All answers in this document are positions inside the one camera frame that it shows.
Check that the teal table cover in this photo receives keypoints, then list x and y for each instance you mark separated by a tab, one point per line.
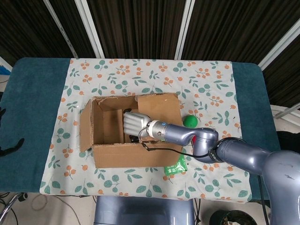
30	93

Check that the floral print tablecloth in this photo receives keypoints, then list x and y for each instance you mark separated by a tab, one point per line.
131	185

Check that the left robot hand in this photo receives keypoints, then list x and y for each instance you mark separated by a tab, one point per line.
9	146

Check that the thin white frame post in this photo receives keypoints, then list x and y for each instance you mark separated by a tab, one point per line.
61	29

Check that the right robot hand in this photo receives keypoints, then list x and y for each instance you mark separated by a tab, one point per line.
136	123

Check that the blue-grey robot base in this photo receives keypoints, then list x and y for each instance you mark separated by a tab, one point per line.
143	211

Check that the blue and white box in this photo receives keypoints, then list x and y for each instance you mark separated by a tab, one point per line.
4	66

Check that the black waste bin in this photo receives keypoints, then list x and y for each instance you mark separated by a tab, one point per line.
232	218

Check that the red ink pad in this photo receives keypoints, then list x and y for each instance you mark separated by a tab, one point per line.
193	140

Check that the green tea sachet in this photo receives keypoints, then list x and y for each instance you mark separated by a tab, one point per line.
175	167

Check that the brown cardboard box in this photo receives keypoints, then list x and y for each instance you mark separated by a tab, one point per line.
131	155

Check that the green ball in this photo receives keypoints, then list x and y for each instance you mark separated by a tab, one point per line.
190	121

